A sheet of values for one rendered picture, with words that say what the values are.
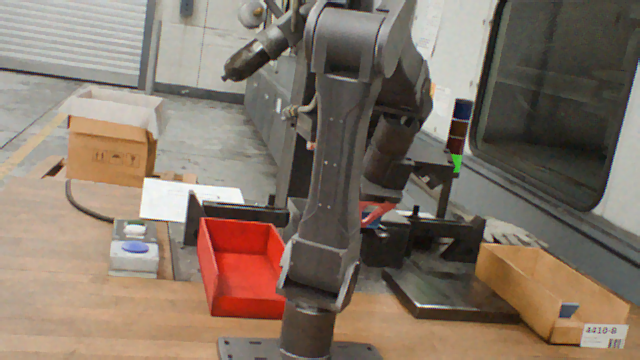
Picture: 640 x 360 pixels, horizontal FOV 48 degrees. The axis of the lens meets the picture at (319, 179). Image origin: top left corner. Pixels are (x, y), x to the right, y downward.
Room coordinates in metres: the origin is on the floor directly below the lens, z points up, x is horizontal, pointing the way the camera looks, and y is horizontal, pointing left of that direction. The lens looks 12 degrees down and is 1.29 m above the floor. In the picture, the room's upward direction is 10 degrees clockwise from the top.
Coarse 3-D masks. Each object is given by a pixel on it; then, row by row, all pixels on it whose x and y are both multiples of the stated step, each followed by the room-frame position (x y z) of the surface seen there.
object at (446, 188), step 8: (456, 176) 1.42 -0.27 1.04; (448, 184) 1.42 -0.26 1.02; (440, 192) 1.43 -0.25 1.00; (448, 192) 1.42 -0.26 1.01; (440, 200) 1.42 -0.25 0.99; (448, 200) 1.43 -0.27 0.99; (440, 208) 1.42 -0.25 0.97; (440, 216) 1.42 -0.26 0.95; (432, 240) 1.40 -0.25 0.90; (440, 240) 1.41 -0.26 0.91; (448, 240) 1.42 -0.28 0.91
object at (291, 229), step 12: (288, 204) 1.23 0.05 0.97; (288, 228) 1.20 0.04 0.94; (396, 228) 1.19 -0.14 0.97; (288, 240) 1.19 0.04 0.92; (372, 240) 1.18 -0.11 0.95; (396, 240) 1.19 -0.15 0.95; (360, 252) 1.22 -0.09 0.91; (372, 252) 1.18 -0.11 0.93; (384, 252) 1.19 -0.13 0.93; (396, 252) 1.19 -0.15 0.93; (372, 264) 1.18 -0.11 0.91; (384, 264) 1.19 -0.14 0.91; (396, 264) 1.19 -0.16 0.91
